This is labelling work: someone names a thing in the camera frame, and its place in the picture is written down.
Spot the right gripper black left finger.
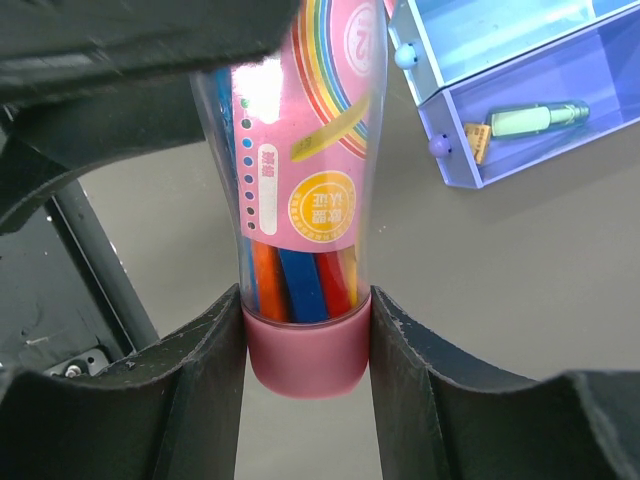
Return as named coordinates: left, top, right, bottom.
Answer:
left=1, top=287, right=246, bottom=479

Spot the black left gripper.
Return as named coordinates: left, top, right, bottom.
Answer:
left=1, top=1, right=300, bottom=234

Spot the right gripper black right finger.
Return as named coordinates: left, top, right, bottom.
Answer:
left=369, top=287, right=639, bottom=479

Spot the colourful tube pink cap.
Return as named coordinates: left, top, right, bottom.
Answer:
left=191, top=1, right=387, bottom=399

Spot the small orange eraser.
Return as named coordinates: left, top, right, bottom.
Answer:
left=464, top=123, right=491, bottom=165

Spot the purple drawer box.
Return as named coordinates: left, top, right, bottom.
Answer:
left=418, top=5, right=639, bottom=189

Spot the light blue drawer box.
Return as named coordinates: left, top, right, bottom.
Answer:
left=388, top=0, right=639, bottom=105

